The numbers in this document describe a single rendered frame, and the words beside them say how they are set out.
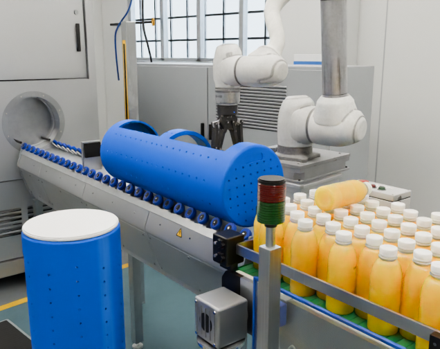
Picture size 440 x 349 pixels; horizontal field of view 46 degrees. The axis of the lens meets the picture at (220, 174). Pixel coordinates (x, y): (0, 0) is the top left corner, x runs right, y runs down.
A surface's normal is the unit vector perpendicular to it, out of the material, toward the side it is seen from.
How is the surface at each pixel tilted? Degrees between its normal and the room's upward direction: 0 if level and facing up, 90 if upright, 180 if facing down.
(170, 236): 71
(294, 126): 91
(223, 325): 90
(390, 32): 90
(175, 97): 90
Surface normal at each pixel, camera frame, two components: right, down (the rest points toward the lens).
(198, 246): -0.74, -0.19
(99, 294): 0.71, 0.16
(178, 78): -0.70, 0.16
